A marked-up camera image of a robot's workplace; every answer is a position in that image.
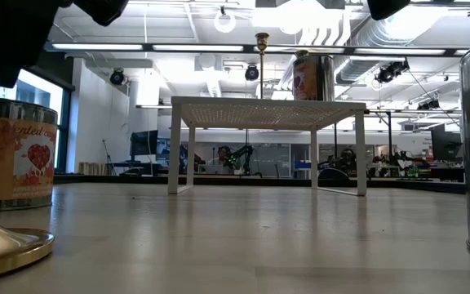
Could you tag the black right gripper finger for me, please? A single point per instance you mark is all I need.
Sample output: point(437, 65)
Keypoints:
point(386, 8)

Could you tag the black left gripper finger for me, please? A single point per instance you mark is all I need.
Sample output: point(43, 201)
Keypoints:
point(102, 11)
point(14, 36)

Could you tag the candle tin with orange label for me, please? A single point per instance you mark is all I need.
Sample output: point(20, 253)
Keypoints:
point(19, 163)
point(314, 79)

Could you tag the tall gold candlestick holder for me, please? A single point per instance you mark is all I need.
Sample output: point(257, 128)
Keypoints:
point(262, 38)

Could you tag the long ceiling light bar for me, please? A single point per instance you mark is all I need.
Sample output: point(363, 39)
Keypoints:
point(96, 46)

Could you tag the large window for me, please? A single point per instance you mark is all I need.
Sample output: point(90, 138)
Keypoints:
point(35, 98)

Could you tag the black hanging speaker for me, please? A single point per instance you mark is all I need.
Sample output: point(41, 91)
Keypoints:
point(117, 77)
point(252, 72)

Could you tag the black computer monitor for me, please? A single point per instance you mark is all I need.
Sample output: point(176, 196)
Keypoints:
point(144, 143)

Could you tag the dark computer monitor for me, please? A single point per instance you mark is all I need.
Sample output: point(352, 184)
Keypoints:
point(443, 143)

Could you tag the wooden crates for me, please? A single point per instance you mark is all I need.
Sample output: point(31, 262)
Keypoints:
point(92, 168)

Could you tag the white perforated metal shelf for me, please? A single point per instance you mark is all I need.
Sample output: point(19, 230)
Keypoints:
point(218, 112)

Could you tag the person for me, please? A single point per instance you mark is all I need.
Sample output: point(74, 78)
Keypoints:
point(223, 154)

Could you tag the short gold candlestick holder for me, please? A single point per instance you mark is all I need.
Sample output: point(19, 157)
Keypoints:
point(10, 245)

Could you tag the black ceiling camera rig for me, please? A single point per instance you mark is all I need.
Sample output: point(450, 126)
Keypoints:
point(428, 105)
point(390, 72)

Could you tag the silver ventilation duct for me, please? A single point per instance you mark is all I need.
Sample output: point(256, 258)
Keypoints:
point(357, 69)

